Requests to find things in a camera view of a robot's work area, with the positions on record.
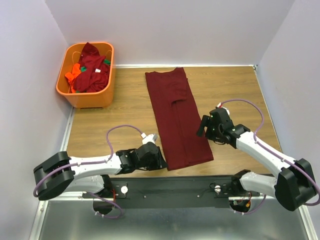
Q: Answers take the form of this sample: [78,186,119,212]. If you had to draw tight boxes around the orange plastic bin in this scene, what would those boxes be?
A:
[56,42,116,109]

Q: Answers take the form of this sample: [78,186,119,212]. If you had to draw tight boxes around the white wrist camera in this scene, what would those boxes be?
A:
[216,102,230,115]
[140,132,158,145]

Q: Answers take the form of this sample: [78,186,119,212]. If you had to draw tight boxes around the dark red shirt in bin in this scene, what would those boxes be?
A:
[74,42,111,93]

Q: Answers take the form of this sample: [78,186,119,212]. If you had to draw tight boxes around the green shirt in bin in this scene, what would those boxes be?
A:
[80,59,111,73]

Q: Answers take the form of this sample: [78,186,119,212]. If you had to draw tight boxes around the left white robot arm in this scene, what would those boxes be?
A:
[33,142,168,201]

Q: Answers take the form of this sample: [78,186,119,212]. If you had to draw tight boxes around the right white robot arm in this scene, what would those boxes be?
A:
[197,107,320,212]

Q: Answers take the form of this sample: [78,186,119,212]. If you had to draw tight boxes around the purple cable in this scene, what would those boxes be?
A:
[33,124,125,220]
[217,99,320,216]

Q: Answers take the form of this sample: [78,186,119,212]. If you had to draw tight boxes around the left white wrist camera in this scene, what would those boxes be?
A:
[140,132,158,145]

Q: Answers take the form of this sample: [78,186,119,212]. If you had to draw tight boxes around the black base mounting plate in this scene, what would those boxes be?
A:
[82,175,261,210]

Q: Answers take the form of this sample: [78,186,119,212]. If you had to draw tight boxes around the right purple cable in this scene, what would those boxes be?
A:
[217,99,320,216]

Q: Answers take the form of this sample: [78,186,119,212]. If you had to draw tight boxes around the orange shirt in bin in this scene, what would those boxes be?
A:
[64,63,81,93]

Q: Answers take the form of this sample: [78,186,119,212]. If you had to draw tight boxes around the maroon t shirt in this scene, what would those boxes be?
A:
[145,67,214,171]

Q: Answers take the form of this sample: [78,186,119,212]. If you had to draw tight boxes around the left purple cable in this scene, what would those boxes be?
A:
[33,124,125,220]

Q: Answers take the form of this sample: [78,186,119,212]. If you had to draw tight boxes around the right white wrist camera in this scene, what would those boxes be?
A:
[216,102,230,115]

